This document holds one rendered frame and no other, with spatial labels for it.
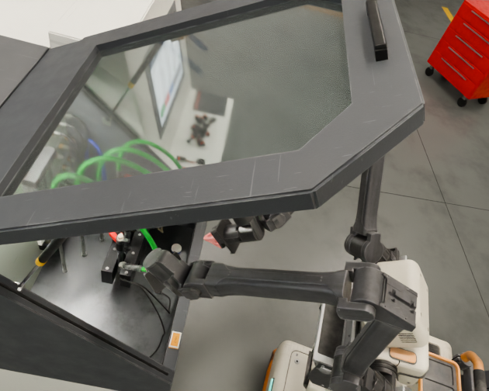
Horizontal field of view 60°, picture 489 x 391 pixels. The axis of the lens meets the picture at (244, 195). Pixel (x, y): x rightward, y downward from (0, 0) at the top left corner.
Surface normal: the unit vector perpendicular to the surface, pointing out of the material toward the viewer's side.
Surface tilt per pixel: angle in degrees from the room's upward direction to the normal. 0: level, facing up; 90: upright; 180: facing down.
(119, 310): 0
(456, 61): 90
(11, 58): 0
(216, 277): 33
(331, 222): 0
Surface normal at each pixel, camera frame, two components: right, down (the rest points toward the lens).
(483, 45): -0.89, 0.18
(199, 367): 0.22, -0.64
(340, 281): -0.33, -0.71
